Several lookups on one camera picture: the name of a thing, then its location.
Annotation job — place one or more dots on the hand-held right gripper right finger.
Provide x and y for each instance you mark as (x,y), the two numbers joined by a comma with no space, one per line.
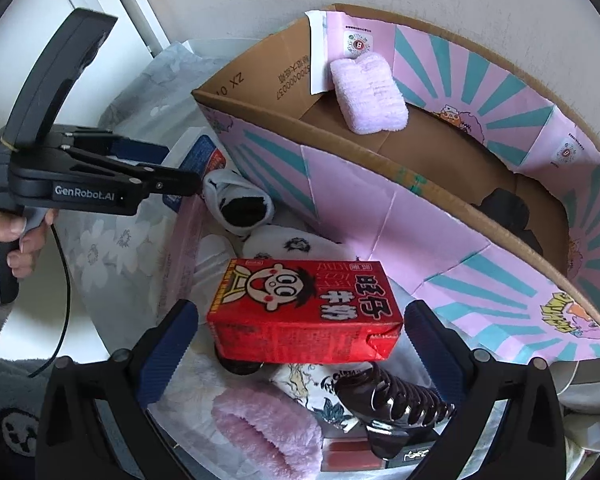
(432,355)

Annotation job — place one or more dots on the round black compact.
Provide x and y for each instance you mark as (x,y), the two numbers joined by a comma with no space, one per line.
(240,366)

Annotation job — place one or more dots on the white sock with paw prints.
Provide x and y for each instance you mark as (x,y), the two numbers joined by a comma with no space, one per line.
(290,247)

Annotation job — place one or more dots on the lavender fluffy cloth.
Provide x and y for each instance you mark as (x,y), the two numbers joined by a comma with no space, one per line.
(367,92)

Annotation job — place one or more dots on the dark brown hair claw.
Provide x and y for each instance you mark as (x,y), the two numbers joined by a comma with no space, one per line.
(380,385)

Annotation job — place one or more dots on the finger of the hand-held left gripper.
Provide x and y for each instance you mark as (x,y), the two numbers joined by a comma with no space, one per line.
(140,151)
(175,182)

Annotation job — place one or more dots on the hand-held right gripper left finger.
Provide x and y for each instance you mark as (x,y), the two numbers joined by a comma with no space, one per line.
(165,355)

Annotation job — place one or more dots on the light blue floral bedsheet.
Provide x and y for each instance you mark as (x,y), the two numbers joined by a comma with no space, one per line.
(105,245)

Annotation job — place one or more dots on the person's printed fleece pajamas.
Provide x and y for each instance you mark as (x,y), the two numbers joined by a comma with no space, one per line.
(15,400)

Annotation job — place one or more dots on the white sock with black cuff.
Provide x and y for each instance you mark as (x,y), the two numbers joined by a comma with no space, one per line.
(235,200)

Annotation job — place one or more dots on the pink fluffy headband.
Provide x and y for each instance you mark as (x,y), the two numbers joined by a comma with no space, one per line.
(265,430)

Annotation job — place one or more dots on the pink striped cardboard box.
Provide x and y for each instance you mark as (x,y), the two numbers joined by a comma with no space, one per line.
(430,240)

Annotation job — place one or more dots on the person's left hand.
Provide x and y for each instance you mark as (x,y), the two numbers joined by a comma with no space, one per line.
(5,225)

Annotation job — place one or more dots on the white packet blue red label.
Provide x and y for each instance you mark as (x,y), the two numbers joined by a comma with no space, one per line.
(200,155)

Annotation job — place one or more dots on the white printed pouch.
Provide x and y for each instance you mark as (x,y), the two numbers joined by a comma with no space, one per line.
(305,385)

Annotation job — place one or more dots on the black cloth item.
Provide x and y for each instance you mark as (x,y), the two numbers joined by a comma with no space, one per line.
(505,205)

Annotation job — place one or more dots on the pink translucent packet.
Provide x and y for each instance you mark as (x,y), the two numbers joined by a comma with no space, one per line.
(180,260)

